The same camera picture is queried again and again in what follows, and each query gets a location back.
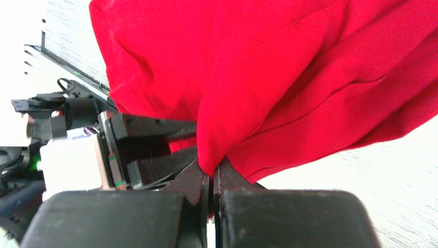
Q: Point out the red skirt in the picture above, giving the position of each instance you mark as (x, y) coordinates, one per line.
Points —
(273, 84)

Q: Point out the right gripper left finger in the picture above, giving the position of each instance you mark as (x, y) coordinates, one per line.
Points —
(175, 216)

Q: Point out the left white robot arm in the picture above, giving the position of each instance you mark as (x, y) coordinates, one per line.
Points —
(56, 113)

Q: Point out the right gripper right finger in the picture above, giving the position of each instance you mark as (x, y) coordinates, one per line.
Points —
(249, 215)

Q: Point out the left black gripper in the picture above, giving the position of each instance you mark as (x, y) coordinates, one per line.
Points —
(144, 173)

